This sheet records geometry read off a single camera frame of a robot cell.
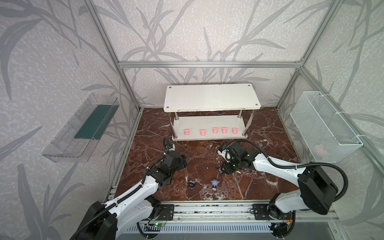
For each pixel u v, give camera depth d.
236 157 0.67
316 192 0.42
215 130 0.97
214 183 0.81
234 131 0.96
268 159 0.55
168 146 0.75
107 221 0.39
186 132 0.96
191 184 0.79
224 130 0.98
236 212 0.75
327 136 0.63
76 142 0.63
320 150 0.73
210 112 1.19
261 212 0.74
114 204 0.43
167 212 0.73
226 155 0.77
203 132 0.96
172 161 0.63
